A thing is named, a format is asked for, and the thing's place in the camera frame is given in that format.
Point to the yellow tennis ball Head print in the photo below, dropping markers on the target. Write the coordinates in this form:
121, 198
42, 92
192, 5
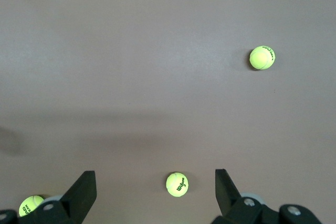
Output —
27, 205

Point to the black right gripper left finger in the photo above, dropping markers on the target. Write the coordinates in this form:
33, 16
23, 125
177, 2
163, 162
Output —
76, 203

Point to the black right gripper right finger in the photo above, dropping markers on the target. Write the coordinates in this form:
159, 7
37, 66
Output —
236, 211

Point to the yellow tennis ball Wilson print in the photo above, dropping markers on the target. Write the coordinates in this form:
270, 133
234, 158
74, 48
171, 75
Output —
177, 184

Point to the brown table mat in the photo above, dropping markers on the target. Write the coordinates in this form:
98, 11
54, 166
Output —
131, 51

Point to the yellow tennis ball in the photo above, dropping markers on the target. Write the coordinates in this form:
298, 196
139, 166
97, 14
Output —
262, 57

